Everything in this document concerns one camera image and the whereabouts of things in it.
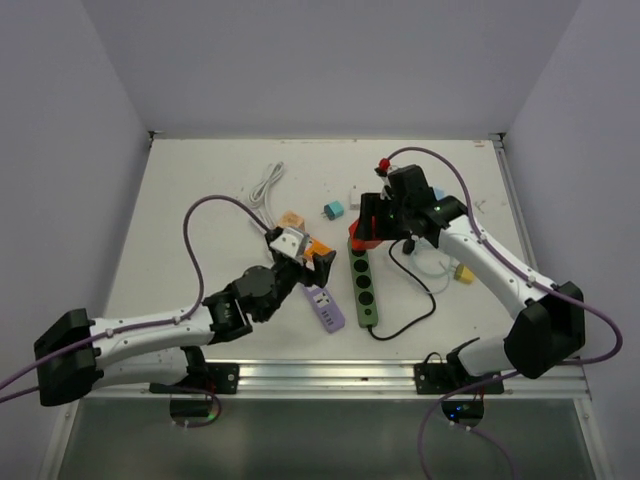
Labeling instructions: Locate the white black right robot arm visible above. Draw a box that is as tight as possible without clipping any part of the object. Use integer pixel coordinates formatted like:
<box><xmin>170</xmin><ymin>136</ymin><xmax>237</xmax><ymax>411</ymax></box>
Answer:
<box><xmin>349</xmin><ymin>159</ymin><xmax>585</xmax><ymax>393</ymax></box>

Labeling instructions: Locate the red cube socket adapter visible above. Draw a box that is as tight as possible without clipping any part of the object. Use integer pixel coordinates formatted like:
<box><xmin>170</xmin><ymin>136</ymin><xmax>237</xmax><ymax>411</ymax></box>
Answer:
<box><xmin>348</xmin><ymin>220</ymin><xmax>383</xmax><ymax>251</ymax></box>

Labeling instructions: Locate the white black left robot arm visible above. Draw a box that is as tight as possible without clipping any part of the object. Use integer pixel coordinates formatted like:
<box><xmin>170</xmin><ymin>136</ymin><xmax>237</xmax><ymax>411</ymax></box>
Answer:
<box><xmin>34</xmin><ymin>227</ymin><xmax>336</xmax><ymax>407</ymax></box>

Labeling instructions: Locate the yellow USB charger plug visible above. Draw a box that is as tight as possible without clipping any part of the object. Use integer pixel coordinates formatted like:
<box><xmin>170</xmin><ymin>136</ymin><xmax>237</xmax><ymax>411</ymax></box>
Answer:
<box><xmin>453</xmin><ymin>264</ymin><xmax>475</xmax><ymax>285</ymax></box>

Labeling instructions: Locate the green power strip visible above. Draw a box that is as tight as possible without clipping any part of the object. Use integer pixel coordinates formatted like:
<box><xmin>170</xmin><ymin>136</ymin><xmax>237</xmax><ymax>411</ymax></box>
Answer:
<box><xmin>348</xmin><ymin>246</ymin><xmax>379</xmax><ymax>329</ymax></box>

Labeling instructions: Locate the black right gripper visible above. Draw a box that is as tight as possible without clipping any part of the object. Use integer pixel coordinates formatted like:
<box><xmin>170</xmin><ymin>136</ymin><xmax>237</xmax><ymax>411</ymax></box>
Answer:
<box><xmin>354</xmin><ymin>193</ymin><xmax>411</xmax><ymax>242</ymax></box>

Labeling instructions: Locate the teal small plug adapter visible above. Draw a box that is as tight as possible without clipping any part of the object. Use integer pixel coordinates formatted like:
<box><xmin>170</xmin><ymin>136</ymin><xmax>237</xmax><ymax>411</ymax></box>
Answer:
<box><xmin>322</xmin><ymin>200</ymin><xmax>344</xmax><ymax>221</ymax></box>

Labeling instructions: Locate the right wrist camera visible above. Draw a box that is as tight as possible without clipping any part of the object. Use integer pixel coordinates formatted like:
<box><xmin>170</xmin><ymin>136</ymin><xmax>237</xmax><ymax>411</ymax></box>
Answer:
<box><xmin>374</xmin><ymin>158</ymin><xmax>397</xmax><ymax>200</ymax></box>

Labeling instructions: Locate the purple socket adapter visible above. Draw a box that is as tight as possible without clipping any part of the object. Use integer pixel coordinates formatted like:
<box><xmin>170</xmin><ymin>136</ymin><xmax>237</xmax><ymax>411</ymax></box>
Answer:
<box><xmin>302</xmin><ymin>286</ymin><xmax>346</xmax><ymax>334</ymax></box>

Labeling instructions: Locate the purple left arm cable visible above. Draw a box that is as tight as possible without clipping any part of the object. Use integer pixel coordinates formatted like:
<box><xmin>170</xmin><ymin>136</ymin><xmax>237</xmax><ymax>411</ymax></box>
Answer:
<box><xmin>0</xmin><ymin>194</ymin><xmax>274</xmax><ymax>431</ymax></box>

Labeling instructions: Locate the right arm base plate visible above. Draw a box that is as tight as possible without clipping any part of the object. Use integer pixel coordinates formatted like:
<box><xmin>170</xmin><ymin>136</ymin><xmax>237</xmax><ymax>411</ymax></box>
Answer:
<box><xmin>413</xmin><ymin>352</ymin><xmax>500</xmax><ymax>395</ymax></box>

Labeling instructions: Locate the blue charger plug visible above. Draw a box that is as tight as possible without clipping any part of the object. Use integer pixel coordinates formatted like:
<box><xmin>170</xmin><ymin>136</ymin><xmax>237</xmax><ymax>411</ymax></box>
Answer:
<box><xmin>433</xmin><ymin>187</ymin><xmax>446</xmax><ymax>200</ymax></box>

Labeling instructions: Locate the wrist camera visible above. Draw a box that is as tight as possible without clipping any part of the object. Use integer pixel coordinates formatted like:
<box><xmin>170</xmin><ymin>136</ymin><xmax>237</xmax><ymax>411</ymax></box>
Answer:
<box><xmin>374</xmin><ymin>158</ymin><xmax>397</xmax><ymax>200</ymax></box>
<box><xmin>268</xmin><ymin>226</ymin><xmax>311</xmax><ymax>263</ymax></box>

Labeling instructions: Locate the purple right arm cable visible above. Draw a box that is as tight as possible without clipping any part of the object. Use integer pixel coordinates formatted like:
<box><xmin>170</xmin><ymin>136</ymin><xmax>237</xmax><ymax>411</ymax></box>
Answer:
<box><xmin>387</xmin><ymin>146</ymin><xmax>624</xmax><ymax>480</ymax></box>

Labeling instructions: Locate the white bundled cable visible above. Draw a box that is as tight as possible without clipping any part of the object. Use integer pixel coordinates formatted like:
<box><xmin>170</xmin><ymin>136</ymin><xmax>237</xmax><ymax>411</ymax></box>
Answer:
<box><xmin>247</xmin><ymin>160</ymin><xmax>287</xmax><ymax>231</ymax></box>

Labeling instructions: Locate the beige cube socket adapter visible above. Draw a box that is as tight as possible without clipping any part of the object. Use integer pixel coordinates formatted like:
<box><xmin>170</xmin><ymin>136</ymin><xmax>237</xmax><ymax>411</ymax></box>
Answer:
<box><xmin>277</xmin><ymin>210</ymin><xmax>306</xmax><ymax>232</ymax></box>

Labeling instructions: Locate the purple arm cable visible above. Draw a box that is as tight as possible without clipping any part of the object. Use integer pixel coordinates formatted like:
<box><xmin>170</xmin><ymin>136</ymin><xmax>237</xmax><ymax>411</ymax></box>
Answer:
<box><xmin>387</xmin><ymin>146</ymin><xmax>624</xmax><ymax>480</ymax></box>
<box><xmin>0</xmin><ymin>194</ymin><xmax>274</xmax><ymax>431</ymax></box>

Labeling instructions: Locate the aluminium rail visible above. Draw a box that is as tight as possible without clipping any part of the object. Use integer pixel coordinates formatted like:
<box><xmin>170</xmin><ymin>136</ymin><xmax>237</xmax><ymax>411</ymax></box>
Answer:
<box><xmin>84</xmin><ymin>351</ymin><xmax>590</xmax><ymax>400</ymax></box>

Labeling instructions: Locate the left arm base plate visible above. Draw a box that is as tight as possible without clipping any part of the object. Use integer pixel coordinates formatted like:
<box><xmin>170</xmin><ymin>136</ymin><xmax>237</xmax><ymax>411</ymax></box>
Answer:
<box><xmin>149</xmin><ymin>362</ymin><xmax>240</xmax><ymax>395</ymax></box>

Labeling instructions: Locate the white charger plug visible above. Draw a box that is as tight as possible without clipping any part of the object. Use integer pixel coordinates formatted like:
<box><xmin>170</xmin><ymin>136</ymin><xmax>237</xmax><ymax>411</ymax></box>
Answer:
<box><xmin>349</xmin><ymin>185</ymin><xmax>361</xmax><ymax>211</ymax></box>

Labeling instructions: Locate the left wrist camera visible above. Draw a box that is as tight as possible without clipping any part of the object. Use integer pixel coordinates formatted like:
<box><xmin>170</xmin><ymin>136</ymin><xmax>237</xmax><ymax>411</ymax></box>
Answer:
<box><xmin>268</xmin><ymin>226</ymin><xmax>311</xmax><ymax>263</ymax></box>

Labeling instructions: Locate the black power strip cord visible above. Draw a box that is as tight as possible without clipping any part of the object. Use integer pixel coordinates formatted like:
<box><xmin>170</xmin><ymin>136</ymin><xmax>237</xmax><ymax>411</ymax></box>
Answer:
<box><xmin>369</xmin><ymin>237</ymin><xmax>436</xmax><ymax>342</ymax></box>

